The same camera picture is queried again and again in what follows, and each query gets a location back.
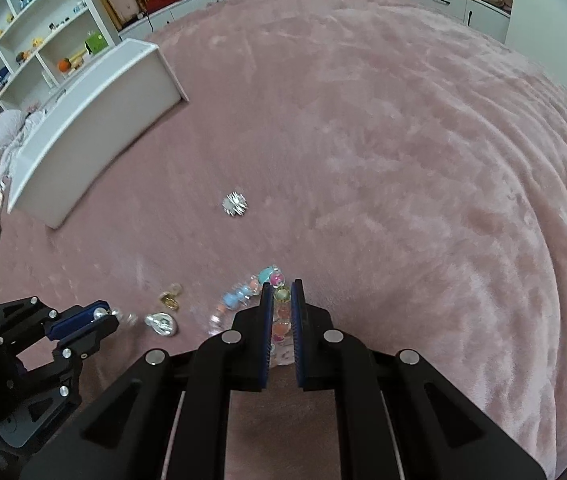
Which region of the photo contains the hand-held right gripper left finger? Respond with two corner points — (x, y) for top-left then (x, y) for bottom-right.
(20, 282), (275, 480)

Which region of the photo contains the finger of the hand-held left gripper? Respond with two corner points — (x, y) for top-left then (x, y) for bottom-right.
(18, 312), (120, 407)
(0, 297), (112, 347)

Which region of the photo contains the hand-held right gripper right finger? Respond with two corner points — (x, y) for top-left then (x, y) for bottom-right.
(291, 278), (547, 480)

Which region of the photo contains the silver chain earring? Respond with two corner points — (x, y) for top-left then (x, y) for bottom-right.
(94, 307), (139, 326)

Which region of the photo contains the colourful bead bracelet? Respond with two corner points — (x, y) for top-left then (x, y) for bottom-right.
(207, 264), (298, 367)

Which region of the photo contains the silver round pendant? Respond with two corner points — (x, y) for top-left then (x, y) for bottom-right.
(144, 312), (179, 338)

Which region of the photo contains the silver snowflake brooch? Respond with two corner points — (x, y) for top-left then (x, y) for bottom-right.
(222, 191), (248, 218)

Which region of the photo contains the pink fluffy blanket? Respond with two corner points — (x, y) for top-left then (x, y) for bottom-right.
(0, 0), (567, 480)

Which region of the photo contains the white open box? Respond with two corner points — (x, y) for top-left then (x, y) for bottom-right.
(6, 38), (190, 230)

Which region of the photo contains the green toy box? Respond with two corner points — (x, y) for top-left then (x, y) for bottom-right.
(85, 31), (109, 56)

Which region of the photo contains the white bookshelf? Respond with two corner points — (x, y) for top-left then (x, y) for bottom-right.
(0, 0), (123, 117)

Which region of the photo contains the white window bench cabinet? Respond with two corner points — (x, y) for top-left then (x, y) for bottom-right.
(117, 0), (510, 47)

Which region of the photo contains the gold ring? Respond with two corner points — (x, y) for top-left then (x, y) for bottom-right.
(158, 283), (184, 311)

